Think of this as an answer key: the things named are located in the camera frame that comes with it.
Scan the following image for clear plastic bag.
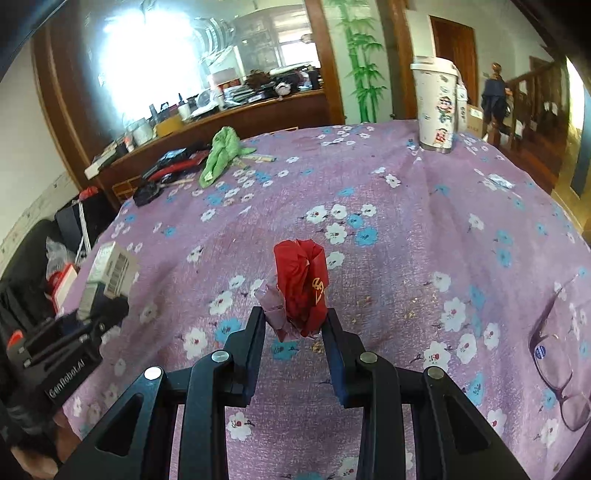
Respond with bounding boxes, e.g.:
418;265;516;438
45;237;75;280

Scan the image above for black and red tool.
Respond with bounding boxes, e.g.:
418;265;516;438
132;147;209;207

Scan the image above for eyeglasses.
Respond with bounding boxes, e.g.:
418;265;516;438
528;275;590;432

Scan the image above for black shopping bag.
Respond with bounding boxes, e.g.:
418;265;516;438
55;186;116;253

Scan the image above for purple floral tablecloth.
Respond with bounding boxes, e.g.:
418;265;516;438
64;121;590;479

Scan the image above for white medicine box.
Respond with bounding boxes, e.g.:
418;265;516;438
77;241;138;320

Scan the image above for white cartoon paper cup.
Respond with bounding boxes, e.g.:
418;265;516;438
410;56;461;153

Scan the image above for red wrapper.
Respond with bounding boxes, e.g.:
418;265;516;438
273;240;329;337

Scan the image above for green cloth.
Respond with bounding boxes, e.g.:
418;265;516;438
199;126;256;188

